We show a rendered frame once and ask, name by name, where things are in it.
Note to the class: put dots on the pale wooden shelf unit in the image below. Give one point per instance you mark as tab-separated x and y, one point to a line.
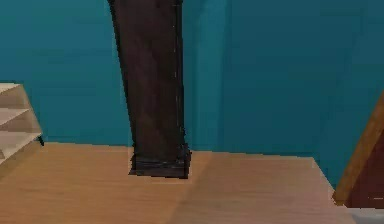
15	133

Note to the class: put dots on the brown wooden room door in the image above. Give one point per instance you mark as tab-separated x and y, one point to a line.
365	176

